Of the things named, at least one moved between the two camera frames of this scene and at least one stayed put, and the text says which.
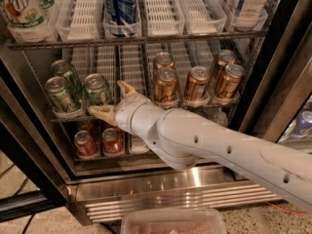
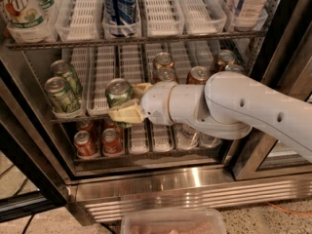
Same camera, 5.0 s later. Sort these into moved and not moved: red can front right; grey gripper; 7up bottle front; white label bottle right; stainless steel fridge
Moved: grey gripper
Not moved: stainless steel fridge; white label bottle right; 7up bottle front; red can front right
